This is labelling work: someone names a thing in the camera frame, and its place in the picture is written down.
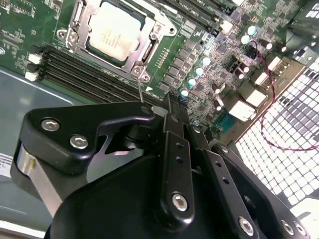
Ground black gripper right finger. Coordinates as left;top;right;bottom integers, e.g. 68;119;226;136
174;96;312;239

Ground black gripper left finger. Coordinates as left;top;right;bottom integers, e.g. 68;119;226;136
11;93;195;224

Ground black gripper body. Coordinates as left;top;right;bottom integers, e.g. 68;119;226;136
46;155;240;239

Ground silver CPU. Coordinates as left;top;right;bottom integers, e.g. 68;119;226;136
88;1;142;62

